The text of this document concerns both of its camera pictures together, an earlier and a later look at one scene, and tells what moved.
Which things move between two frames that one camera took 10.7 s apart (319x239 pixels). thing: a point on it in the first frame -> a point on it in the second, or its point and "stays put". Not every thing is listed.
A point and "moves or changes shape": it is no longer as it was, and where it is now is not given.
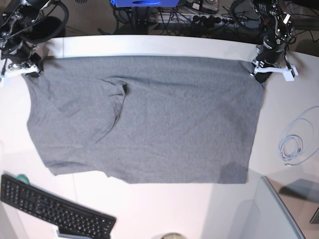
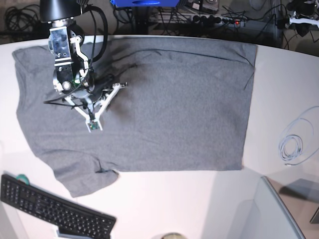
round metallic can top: (173, 235) stays put
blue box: (122, 3) stays put
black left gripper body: (18, 53) -> (94, 92)
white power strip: (211, 19) stays put
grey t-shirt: (151, 119) moves or changes shape
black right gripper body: (268, 55) -> (301, 7)
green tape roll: (23, 178) stays put
